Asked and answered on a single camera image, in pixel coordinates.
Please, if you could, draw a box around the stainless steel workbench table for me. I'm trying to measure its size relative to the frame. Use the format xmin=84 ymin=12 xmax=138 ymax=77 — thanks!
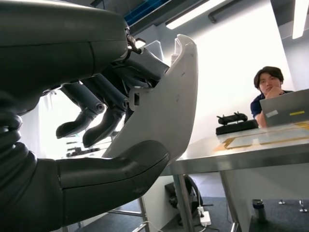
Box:
xmin=161 ymin=123 xmax=309 ymax=232

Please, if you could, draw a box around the black handheld controller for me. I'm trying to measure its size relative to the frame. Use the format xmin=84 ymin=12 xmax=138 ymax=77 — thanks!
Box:
xmin=216 ymin=112 xmax=249 ymax=126

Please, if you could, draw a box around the ceiling light strip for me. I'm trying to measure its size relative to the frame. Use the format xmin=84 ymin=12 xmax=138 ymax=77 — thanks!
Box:
xmin=165 ymin=0 xmax=228 ymax=30
xmin=292 ymin=0 xmax=309 ymax=40

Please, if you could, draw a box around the yellow tape on workbench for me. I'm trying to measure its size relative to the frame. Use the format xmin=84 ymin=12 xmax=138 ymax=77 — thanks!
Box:
xmin=213 ymin=121 xmax=309 ymax=152

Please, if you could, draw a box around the white power strip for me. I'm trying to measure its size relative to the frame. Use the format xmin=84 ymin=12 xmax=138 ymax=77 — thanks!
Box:
xmin=197 ymin=206 xmax=212 ymax=227

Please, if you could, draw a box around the person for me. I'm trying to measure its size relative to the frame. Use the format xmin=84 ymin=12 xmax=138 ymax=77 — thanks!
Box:
xmin=250 ymin=66 xmax=294 ymax=129

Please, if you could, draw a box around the grey laptop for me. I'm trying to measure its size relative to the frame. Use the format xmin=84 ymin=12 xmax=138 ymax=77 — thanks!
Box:
xmin=259 ymin=88 xmax=309 ymax=128

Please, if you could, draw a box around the black bag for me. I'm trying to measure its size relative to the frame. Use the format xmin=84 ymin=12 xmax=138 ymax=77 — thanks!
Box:
xmin=165 ymin=175 xmax=203 ymax=219

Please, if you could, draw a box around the white desk panel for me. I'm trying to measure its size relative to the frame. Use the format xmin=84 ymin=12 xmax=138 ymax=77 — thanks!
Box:
xmin=221 ymin=163 xmax=309 ymax=232

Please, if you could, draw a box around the black equipment case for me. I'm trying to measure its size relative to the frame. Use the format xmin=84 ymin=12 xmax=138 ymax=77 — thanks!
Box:
xmin=216 ymin=119 xmax=259 ymax=136

